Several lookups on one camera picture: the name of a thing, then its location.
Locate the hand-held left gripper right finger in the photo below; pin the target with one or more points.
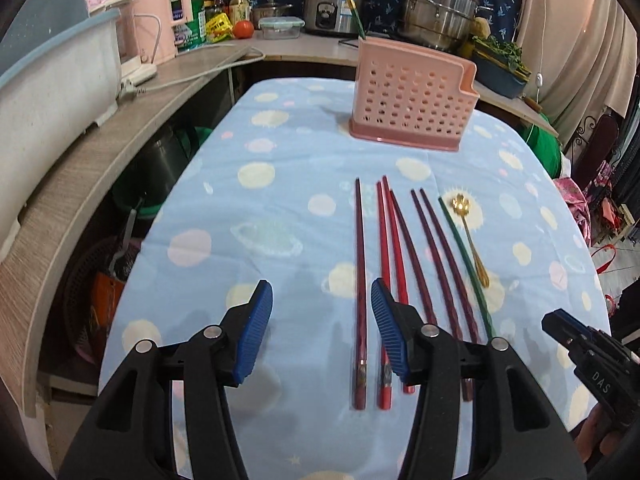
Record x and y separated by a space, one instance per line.
387 330

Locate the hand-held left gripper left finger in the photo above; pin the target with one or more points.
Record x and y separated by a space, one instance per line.
255 330

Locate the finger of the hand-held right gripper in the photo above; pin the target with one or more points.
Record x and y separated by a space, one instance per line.
557 327

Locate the dark maroon chopstick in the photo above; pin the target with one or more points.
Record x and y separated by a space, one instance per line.
434 255
411 250
359 285
445 255

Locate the green chopstick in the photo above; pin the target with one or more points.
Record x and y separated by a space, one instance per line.
354 10
465 260

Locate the gold spoon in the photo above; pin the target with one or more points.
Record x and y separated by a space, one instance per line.
459 205

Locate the pink perforated utensil holder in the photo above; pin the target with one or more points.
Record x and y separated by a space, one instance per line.
410 95

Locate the person's right hand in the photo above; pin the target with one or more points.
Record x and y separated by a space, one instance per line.
597 435

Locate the blue planet-print tablecloth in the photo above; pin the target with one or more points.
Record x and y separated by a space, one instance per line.
250 210

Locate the pink floral cloth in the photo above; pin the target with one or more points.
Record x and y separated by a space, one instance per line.
575 205

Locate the green sack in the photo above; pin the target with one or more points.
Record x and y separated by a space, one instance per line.
545 145

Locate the dark wooden chair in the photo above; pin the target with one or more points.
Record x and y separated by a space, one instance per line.
600 145

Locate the wooden side counter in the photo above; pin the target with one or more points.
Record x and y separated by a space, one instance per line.
90 160

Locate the blue bowl of greens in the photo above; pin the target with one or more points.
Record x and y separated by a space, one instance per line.
500 72

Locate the white power strip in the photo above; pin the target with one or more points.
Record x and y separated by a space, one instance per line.
140 71

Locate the beige curtain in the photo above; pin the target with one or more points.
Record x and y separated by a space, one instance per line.
570 35

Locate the red tomato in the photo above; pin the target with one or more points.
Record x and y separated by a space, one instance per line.
243 29

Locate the clear lidded food container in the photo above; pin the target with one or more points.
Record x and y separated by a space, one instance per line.
281 28

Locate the yellow seasoning packet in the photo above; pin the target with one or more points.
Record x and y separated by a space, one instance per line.
219 27

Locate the white dish bin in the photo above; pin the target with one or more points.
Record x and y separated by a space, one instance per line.
55 90

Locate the small lidded steel pot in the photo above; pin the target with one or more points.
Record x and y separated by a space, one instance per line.
270 12

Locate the yellow oil bottle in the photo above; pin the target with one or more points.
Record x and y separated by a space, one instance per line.
240 5

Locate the stacked steel steamer pot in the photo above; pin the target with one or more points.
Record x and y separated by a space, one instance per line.
440 7

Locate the pink electric kettle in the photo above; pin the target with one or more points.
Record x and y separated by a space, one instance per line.
160 15

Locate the steel rice cooker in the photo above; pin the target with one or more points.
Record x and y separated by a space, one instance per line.
332 5

